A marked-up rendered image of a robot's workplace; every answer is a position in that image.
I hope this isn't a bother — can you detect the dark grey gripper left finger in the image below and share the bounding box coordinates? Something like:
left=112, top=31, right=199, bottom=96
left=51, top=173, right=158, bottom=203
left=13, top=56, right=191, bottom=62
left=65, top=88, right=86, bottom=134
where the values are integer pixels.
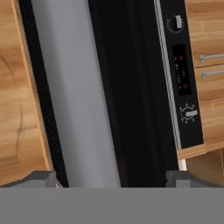
left=2, top=170, right=57, bottom=188

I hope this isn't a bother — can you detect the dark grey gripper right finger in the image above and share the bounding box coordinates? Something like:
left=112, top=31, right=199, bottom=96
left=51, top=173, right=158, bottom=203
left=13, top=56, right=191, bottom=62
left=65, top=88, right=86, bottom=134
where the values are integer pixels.
left=164, top=170, right=223, bottom=188

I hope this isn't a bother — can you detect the silver oven knob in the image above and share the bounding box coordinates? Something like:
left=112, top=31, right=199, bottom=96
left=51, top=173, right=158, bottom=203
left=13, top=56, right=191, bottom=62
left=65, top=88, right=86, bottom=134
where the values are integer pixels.
left=179, top=102, right=200, bottom=124
left=166, top=15, right=186, bottom=34

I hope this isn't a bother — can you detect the wooden cupboard door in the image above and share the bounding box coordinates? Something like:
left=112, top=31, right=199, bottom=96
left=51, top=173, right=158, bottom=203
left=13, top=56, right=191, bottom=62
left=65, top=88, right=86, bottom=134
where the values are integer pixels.
left=194, top=64, right=224, bottom=147
left=185, top=0, right=224, bottom=69

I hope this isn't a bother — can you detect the oven door, grey inner face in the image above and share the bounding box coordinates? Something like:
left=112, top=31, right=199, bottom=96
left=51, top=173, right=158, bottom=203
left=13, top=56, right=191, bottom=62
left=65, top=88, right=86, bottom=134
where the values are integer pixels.
left=17, top=0, right=123, bottom=188

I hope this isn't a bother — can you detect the black built-in oven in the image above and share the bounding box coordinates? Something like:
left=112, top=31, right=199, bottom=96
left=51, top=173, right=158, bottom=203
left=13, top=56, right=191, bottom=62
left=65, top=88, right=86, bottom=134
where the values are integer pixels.
left=87, top=0, right=205, bottom=188

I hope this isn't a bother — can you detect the silver cupboard door handle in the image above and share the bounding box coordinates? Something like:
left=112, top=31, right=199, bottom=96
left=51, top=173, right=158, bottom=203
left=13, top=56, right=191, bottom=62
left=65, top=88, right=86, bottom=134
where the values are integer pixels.
left=201, top=68, right=224, bottom=80
left=199, top=52, right=224, bottom=63

